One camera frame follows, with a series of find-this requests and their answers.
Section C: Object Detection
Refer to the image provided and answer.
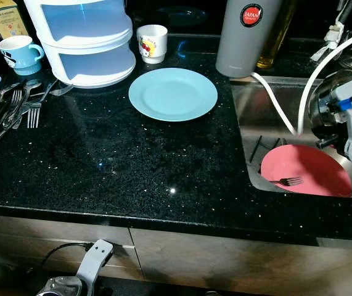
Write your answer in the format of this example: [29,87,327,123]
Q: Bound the small steel fork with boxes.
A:
[268,176,304,187]

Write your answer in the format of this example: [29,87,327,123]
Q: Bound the pink plate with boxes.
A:
[260,144,352,197]

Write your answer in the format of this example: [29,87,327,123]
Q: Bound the stainless steel sink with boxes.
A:
[230,77,352,199]

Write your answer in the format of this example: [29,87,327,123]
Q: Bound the yellow oil bottle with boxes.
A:
[256,0,298,70]

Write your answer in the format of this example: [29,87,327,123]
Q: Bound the chrome faucet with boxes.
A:
[311,0,352,62]

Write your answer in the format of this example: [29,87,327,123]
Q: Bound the grey thermos red label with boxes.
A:
[215,0,284,79]

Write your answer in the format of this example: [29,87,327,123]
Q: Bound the beige cabinet door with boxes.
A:
[129,227,352,296]

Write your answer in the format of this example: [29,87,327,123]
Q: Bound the light blue plate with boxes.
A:
[128,68,218,122]

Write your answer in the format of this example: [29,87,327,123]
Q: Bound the white printed cup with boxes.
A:
[137,25,168,64]

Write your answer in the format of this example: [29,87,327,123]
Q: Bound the white stacked food container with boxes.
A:
[23,0,136,89]

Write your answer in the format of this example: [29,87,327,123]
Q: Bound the beige cabinet drawer front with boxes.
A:
[0,213,142,272]

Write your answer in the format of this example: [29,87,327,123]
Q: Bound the blue ceramic mug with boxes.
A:
[0,35,44,76]

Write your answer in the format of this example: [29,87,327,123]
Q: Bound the yellow printed carton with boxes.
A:
[0,0,31,39]

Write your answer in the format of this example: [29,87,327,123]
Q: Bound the thin white hose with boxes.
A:
[250,72,300,138]

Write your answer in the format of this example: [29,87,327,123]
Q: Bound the thick white faucet hose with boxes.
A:
[295,25,352,138]

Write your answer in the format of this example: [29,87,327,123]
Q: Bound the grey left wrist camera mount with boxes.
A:
[77,239,115,281]

